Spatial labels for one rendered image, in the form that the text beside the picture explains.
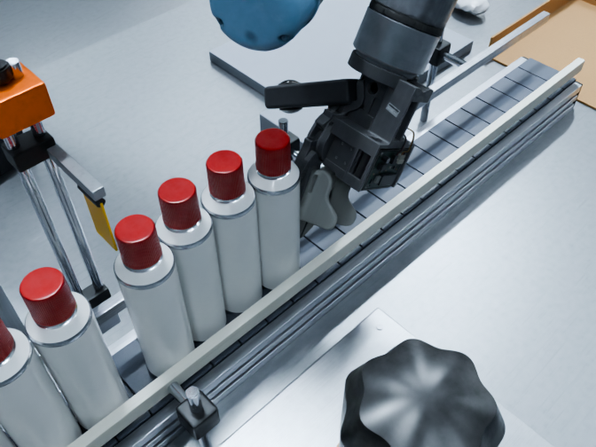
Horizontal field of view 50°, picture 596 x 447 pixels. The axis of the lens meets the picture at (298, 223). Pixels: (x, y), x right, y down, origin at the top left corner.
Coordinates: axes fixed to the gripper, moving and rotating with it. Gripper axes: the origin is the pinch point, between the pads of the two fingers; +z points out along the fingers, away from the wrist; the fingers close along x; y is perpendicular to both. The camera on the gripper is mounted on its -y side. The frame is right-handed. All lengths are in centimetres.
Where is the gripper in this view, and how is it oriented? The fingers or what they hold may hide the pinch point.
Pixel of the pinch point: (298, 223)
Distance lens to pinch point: 71.5
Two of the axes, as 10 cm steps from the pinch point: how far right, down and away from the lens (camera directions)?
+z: -3.6, 8.4, 4.1
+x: 6.2, -1.1, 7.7
